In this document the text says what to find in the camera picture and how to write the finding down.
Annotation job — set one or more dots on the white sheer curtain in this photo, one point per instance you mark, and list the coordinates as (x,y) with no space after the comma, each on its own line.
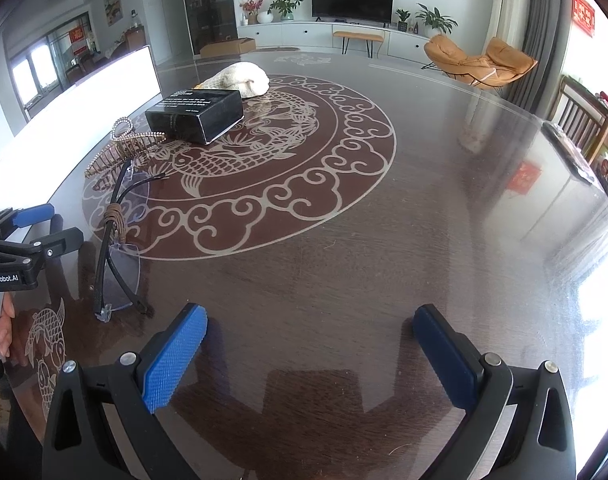
(506,0)

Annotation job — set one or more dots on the black rectangular box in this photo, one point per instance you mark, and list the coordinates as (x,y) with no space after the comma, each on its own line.
(193,115)

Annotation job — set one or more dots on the red wall decoration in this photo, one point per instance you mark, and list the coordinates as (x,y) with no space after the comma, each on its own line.
(583,14)

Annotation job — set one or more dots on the dark glass display cabinet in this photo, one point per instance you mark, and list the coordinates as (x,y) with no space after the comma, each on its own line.
(206,5)

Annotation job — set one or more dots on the large plant in white pot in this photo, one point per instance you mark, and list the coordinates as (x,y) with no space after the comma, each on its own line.
(436,20)

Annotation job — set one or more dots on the small plant in dark pot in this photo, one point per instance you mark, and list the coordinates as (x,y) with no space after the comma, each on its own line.
(402,20)

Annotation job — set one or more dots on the grey curtain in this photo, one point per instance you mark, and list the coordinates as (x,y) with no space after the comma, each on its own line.
(546,25)

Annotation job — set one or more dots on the clear glasses with black temples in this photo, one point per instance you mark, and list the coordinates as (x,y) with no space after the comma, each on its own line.
(126,272)

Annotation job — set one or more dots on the green plant in teal pot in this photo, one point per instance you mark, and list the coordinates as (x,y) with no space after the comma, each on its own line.
(286,7)

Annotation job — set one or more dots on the black flat television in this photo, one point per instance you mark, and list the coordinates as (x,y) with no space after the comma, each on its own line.
(354,0)

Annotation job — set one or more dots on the white television cabinet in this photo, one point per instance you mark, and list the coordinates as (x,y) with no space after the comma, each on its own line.
(294,35)

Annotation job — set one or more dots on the framed painting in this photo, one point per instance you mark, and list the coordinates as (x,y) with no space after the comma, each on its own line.
(112,6)

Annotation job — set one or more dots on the white round vase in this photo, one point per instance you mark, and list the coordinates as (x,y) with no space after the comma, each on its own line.
(264,17)

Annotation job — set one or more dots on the gold rhinestone hair claw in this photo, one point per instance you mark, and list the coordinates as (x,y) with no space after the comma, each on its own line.
(128,145)

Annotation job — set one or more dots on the orange lounge chair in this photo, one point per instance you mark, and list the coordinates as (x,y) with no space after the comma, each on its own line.
(464,60)

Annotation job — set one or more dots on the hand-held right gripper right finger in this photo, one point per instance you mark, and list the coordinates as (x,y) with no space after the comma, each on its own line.
(444,355)

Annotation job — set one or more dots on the dark patterned glass desktop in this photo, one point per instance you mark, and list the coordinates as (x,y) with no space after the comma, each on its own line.
(334,270)

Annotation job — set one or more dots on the wooden chair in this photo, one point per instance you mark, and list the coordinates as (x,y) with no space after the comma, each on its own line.
(579,110)

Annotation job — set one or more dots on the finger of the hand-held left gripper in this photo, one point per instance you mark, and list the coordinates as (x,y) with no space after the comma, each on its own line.
(33,214)
(58,242)

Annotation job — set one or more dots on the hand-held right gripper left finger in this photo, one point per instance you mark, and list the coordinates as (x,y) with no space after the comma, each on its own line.
(176,355)

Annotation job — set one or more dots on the wooden side cabinet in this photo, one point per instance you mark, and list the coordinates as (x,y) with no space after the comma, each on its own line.
(134,39)

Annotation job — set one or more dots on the red flowers in vase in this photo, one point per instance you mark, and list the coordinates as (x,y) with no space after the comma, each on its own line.
(253,10)

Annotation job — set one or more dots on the beige knit cloth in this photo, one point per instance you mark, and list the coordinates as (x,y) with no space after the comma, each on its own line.
(238,77)

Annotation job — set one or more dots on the wooden bench with metal legs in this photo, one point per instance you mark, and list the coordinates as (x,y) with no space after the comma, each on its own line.
(359,35)

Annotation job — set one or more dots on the red window decoration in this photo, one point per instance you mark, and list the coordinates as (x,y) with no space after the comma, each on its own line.
(81,40)

